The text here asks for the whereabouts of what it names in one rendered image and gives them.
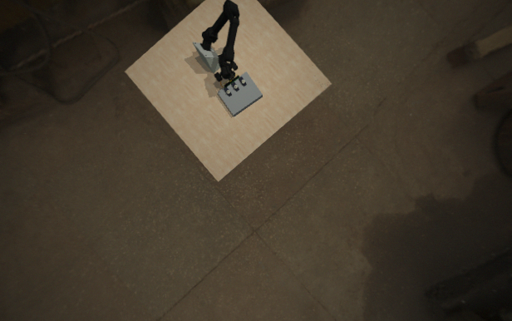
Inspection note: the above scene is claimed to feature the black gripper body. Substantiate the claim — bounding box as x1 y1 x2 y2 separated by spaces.
214 62 238 81

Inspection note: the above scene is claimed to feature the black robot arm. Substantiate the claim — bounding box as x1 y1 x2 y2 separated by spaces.
200 0 239 80

